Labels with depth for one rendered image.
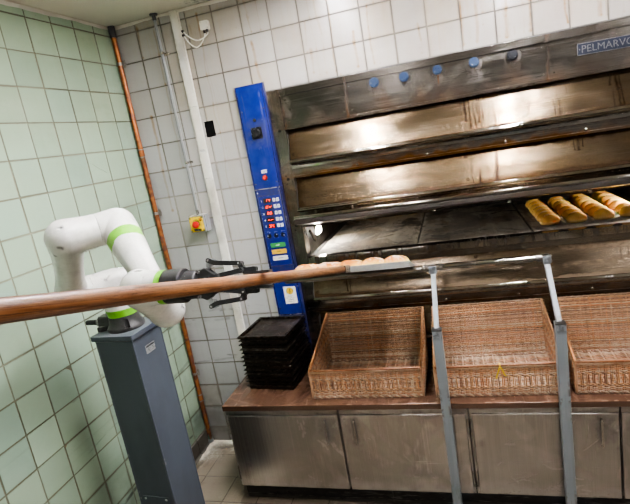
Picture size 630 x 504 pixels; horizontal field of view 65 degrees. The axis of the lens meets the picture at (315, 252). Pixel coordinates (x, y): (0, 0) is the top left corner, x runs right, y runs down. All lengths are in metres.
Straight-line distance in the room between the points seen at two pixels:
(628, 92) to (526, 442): 1.62
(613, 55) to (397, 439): 2.00
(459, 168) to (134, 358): 1.75
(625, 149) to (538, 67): 0.55
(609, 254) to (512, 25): 1.18
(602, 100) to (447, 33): 0.76
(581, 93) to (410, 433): 1.75
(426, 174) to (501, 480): 1.49
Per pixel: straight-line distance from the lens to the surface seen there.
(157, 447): 2.31
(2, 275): 2.32
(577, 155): 2.68
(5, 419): 2.34
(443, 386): 2.30
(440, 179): 2.62
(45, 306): 0.67
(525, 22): 2.66
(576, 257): 2.78
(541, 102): 2.64
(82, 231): 1.76
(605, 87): 2.71
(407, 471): 2.64
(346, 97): 2.67
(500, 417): 2.44
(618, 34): 2.73
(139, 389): 2.20
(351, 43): 2.68
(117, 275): 2.11
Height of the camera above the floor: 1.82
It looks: 13 degrees down
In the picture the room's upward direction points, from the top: 10 degrees counter-clockwise
